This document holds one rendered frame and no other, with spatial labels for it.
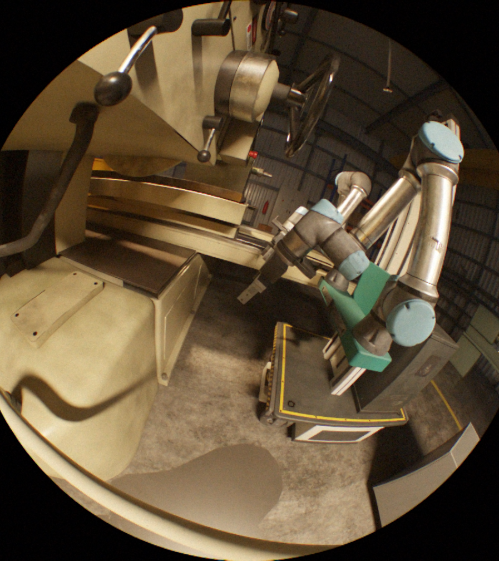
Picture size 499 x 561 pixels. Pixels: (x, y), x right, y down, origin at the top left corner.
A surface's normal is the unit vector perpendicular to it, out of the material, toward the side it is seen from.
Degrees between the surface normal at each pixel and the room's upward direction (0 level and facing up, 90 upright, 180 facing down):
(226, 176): 90
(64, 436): 79
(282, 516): 0
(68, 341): 0
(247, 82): 121
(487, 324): 90
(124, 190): 90
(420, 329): 97
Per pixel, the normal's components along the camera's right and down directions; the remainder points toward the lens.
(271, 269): -0.33, 0.42
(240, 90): -0.22, 0.91
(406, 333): -0.56, 0.30
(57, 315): 0.30, -0.87
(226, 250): 0.00, 0.41
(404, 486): -0.95, -0.28
